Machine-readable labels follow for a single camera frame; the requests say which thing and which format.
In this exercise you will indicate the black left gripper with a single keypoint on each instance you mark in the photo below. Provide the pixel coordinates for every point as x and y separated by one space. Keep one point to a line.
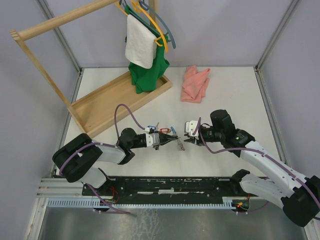
165 138

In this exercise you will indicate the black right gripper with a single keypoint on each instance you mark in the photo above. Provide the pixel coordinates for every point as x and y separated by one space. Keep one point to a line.
195 141

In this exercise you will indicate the key with red tag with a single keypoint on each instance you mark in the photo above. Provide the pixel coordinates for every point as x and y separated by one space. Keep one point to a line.
165 130

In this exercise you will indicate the key with blue window tag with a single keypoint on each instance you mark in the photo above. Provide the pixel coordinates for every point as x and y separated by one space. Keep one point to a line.
152 128

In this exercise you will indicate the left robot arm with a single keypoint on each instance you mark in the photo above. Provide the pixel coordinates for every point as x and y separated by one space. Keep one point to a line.
76 159

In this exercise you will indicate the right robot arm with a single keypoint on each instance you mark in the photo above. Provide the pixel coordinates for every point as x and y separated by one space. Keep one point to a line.
293 192

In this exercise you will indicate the pink cloth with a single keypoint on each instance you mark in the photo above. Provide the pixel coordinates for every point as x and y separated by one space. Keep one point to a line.
195 84

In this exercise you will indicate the green shirt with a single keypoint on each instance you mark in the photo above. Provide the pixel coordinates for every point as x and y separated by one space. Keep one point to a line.
145 80

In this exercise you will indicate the wooden clothes rack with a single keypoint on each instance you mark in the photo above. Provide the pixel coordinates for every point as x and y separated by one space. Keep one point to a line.
97 104

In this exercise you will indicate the white towel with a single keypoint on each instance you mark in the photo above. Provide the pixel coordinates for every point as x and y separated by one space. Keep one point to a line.
140 43

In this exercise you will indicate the yellow hanger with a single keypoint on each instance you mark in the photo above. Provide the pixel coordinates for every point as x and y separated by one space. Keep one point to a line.
163 34

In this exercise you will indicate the grey-blue hanger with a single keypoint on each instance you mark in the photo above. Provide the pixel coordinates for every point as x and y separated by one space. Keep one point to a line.
125 8

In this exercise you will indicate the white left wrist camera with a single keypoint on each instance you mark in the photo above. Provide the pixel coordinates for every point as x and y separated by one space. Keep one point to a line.
152 139

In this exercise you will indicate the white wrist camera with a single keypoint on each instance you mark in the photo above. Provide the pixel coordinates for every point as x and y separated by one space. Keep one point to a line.
152 139
191 129

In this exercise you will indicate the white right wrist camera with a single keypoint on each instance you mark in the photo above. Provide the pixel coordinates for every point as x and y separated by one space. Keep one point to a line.
191 129

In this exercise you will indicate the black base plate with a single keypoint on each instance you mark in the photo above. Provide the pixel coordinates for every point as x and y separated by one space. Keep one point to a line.
138 190

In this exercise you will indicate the aluminium frame rail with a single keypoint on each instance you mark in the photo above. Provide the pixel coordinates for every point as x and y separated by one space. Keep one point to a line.
44 7

